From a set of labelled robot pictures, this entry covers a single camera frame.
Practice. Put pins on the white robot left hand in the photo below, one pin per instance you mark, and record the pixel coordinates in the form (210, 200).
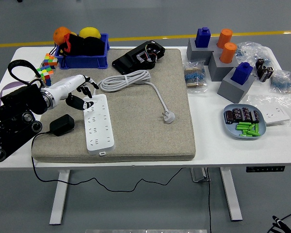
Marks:
(63, 87)

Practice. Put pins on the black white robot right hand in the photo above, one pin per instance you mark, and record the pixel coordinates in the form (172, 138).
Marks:
(282, 227)

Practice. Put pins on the black plug adapter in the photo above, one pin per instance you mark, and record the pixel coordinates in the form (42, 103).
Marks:
(61, 125)

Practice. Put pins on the white power strip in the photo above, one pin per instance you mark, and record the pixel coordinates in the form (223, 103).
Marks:
(99, 131)

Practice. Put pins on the colourful puzzle cube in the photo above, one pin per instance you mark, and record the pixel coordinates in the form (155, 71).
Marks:
(45, 71)
(50, 60)

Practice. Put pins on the blue plastic bin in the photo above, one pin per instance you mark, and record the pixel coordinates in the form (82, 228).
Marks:
(82, 61)

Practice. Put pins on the orange fruit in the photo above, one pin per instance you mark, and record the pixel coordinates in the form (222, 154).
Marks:
(60, 35)

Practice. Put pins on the black table control panel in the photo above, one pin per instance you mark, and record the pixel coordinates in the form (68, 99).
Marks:
(265, 169)

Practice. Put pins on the yellow fruit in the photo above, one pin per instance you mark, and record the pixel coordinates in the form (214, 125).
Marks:
(89, 32)

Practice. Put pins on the white table leg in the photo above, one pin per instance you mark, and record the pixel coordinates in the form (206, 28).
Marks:
(60, 194)
(230, 194)

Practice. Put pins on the grey-brown mat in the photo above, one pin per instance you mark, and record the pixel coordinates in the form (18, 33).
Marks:
(140, 136)

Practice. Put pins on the green battery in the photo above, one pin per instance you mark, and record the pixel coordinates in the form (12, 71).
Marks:
(257, 129)
(246, 131)
(247, 135)
(251, 128)
(242, 127)
(243, 124)

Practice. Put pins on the blue-grey plate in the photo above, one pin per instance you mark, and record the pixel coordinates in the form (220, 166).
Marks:
(232, 132)

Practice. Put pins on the dark cylindrical capacitor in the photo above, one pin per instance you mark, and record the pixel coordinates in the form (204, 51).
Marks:
(229, 117)
(246, 114)
(237, 114)
(255, 116)

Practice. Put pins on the clear plastic bag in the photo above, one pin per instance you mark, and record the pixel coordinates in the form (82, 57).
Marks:
(257, 102)

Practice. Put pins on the bag of resistors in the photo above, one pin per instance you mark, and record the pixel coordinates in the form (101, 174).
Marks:
(195, 77)
(281, 82)
(252, 52)

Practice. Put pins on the blue square peg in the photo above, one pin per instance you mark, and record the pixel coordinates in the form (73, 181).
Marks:
(242, 74)
(203, 37)

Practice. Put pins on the bag of black capacitors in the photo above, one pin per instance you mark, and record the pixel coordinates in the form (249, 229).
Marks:
(264, 70)

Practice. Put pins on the orange cylinder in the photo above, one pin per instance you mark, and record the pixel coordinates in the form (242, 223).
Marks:
(228, 52)
(225, 37)

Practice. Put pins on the metal bracket under table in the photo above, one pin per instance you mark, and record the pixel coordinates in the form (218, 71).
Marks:
(198, 174)

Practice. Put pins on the white wall socket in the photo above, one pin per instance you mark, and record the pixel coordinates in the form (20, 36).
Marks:
(276, 115)

